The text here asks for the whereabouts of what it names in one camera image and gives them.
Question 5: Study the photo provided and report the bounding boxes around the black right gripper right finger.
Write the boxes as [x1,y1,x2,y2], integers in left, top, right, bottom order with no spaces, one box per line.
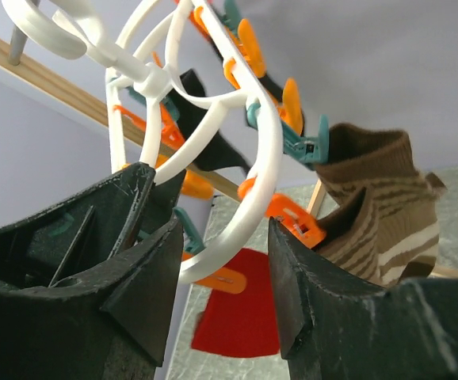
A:
[268,221,458,379]

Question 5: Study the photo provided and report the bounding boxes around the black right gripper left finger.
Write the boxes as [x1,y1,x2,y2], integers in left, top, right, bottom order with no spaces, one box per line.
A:
[0,162,184,379]

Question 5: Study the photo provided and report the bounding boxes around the teal clothes clip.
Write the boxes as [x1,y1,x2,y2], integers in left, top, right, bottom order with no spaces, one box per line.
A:
[246,103,330,165]

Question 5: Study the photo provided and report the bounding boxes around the white plastic clip hanger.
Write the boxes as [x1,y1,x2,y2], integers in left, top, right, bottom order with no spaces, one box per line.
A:
[3,1,283,283]

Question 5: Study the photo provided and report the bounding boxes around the red and beige sock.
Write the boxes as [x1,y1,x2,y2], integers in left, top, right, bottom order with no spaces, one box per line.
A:
[190,248,280,359]

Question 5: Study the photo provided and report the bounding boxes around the brown striped sock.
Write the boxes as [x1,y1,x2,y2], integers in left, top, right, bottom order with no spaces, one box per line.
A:
[316,123,446,287]

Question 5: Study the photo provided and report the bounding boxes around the black sock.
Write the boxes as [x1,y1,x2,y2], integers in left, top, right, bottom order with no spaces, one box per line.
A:
[167,69,252,175]
[208,36,284,103]

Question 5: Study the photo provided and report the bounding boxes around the wooden drying rack frame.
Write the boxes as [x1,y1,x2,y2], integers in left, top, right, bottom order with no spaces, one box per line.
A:
[0,39,458,278]

